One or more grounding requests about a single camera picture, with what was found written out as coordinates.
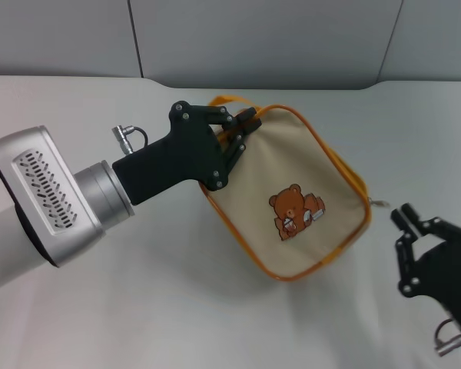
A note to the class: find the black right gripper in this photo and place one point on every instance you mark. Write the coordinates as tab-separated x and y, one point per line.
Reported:
445	265

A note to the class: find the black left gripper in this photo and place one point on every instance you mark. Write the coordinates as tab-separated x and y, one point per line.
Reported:
188	153

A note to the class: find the beige bear food bag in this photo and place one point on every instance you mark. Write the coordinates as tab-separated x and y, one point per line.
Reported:
292	173

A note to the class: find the silver vented wrist box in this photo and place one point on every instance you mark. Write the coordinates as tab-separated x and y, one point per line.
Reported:
46	192

